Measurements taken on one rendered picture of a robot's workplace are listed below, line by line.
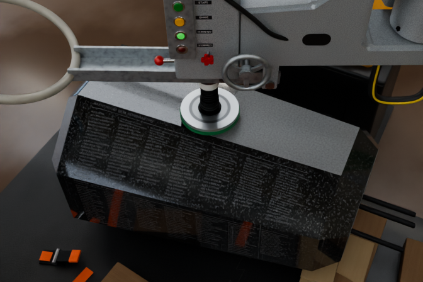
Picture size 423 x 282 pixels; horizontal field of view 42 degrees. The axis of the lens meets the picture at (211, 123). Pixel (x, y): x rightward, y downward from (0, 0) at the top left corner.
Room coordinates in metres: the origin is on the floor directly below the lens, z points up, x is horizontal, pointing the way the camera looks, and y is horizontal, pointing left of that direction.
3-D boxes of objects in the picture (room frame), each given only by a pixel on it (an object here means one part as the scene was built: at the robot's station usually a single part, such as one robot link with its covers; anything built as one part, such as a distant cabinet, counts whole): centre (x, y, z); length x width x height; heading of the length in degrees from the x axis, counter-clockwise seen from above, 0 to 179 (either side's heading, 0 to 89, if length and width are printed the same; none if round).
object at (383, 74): (1.97, -0.59, 0.37); 0.66 x 0.66 x 0.74; 61
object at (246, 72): (1.23, -0.11, 1.18); 0.15 x 0.10 x 0.15; 88
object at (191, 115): (1.35, 0.00, 0.86); 0.21 x 0.21 x 0.01
